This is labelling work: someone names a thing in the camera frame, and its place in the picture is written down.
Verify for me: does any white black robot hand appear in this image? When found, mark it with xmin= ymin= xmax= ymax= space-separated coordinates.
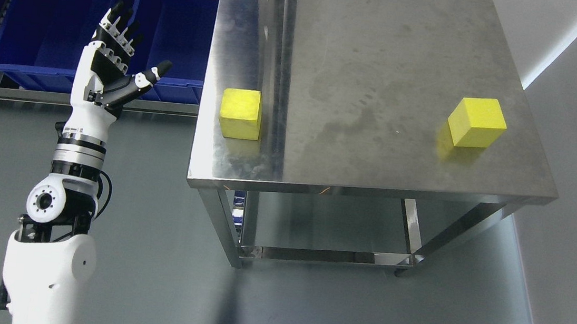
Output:
xmin=61 ymin=0 xmax=173 ymax=143

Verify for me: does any yellow foam block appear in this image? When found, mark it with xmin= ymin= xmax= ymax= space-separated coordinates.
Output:
xmin=447 ymin=97 xmax=507 ymax=149
xmin=218 ymin=88 xmax=262 ymax=140

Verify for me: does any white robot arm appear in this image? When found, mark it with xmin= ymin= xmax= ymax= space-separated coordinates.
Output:
xmin=0 ymin=121 xmax=109 ymax=324

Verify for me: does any stainless steel table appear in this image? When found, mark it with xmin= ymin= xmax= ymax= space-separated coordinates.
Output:
xmin=187 ymin=0 xmax=559 ymax=277

